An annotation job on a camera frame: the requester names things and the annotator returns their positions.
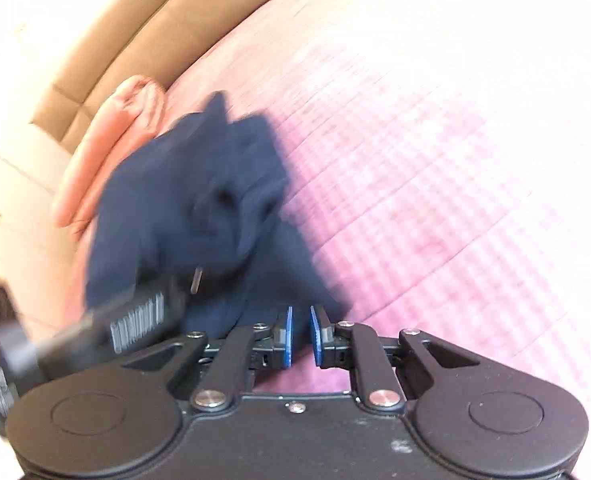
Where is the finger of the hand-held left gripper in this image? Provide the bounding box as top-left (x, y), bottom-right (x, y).
top-left (126, 271), bottom-right (196, 311)

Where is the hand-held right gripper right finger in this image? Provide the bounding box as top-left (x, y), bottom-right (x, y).
top-left (309, 305), bottom-right (487, 409)

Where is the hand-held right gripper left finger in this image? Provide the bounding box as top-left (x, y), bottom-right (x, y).
top-left (120, 306), bottom-right (295, 409)

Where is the navy striped zip hoodie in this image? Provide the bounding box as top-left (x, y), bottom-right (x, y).
top-left (86, 91), bottom-right (361, 347)

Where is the pink folded quilt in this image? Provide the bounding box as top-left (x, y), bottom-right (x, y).
top-left (50, 75), bottom-right (169, 242)

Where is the white wardrobe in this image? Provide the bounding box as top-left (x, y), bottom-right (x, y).
top-left (0, 125), bottom-right (76, 286)

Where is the purple quilted bed blanket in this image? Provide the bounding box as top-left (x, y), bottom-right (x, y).
top-left (66, 0), bottom-right (591, 396)

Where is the beige padded headboard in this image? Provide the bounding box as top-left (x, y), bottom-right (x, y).
top-left (28, 0), bottom-right (337, 157)

